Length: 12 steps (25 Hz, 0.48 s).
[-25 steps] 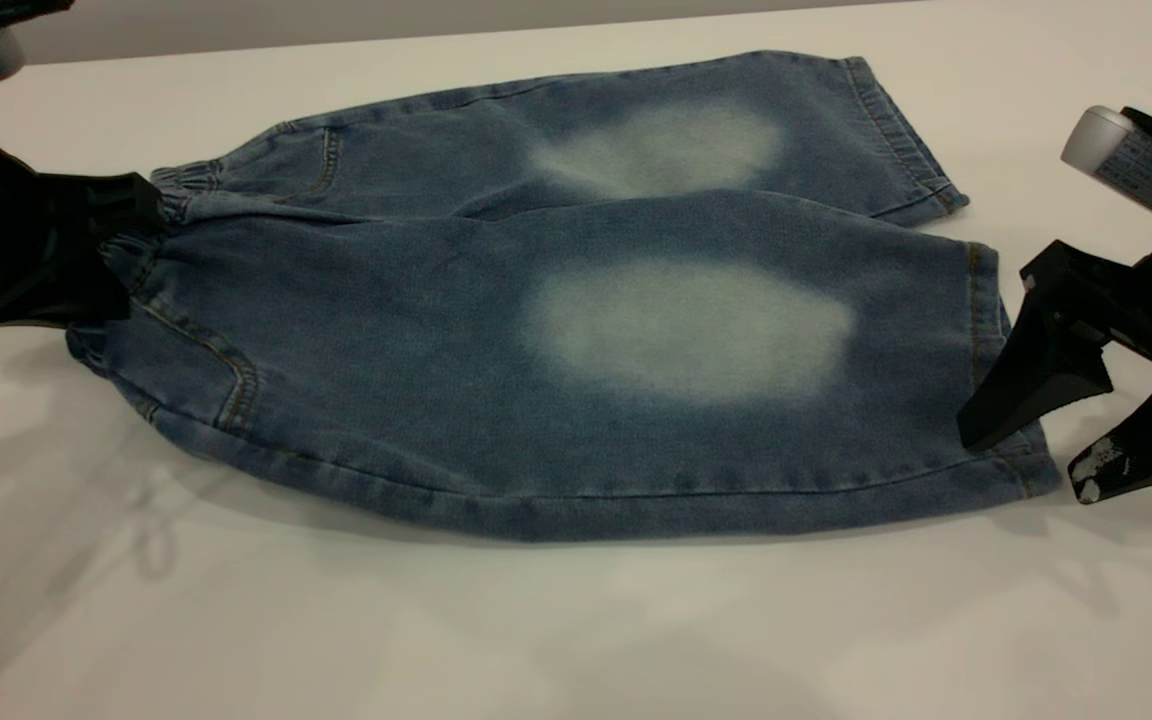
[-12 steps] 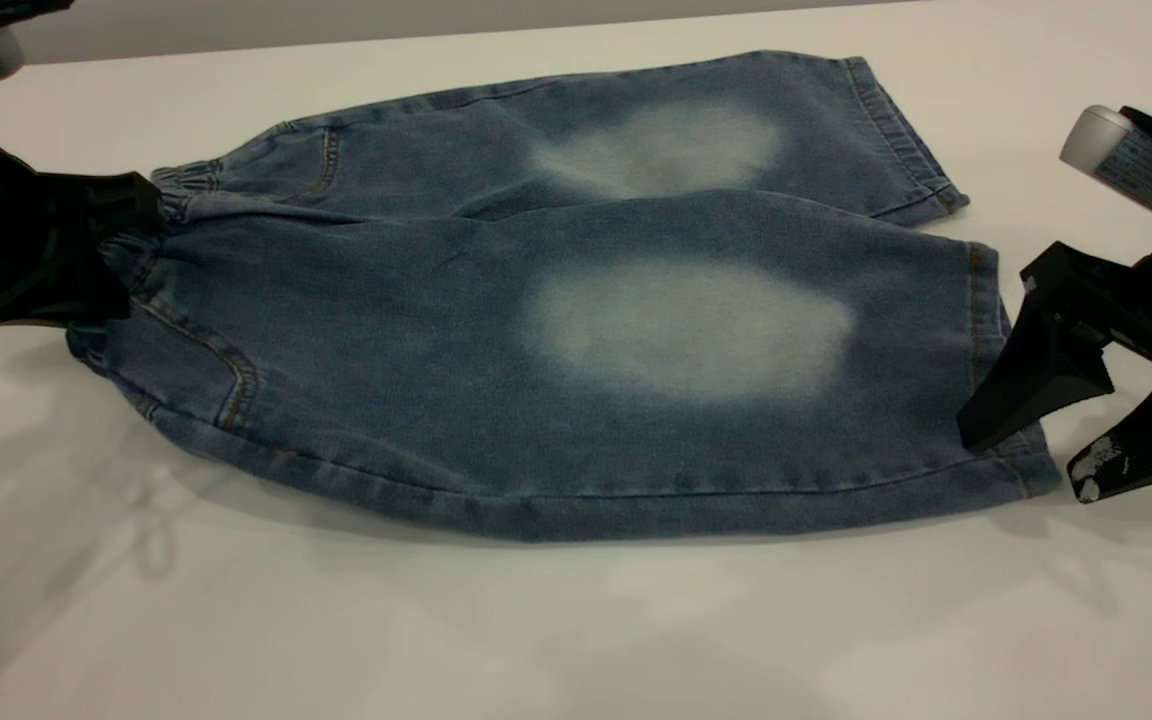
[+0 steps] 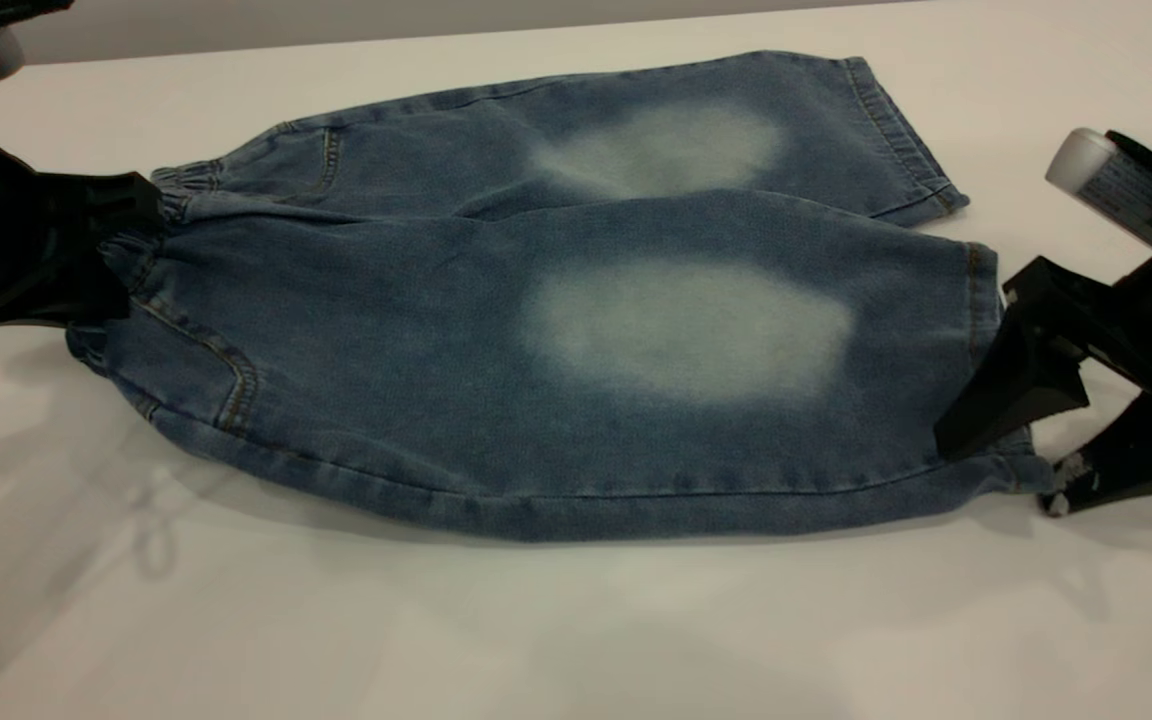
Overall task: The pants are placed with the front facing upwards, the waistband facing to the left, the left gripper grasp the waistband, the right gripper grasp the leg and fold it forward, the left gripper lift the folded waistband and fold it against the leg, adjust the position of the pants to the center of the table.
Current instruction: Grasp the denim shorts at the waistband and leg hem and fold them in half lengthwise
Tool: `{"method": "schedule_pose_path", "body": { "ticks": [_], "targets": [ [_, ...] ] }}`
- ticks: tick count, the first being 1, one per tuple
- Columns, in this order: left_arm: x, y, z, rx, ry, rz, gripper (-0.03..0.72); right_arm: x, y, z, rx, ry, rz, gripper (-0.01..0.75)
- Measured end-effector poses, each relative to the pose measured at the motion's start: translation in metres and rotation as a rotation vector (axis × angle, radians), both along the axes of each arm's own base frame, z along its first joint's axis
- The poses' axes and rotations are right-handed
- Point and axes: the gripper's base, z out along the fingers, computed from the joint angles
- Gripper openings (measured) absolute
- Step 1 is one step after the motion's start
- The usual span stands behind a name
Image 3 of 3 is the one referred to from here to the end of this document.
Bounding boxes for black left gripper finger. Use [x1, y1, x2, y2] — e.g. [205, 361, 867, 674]
[0, 240, 132, 331]
[36, 172, 165, 241]

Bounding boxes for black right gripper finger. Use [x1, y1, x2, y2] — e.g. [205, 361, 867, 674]
[1039, 393, 1152, 516]
[934, 285, 1089, 461]

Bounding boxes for blue denim kids pants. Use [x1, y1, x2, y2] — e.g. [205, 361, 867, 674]
[66, 50, 1055, 544]

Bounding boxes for white labelled cylinder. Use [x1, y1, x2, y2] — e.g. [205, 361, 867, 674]
[1044, 127, 1152, 249]

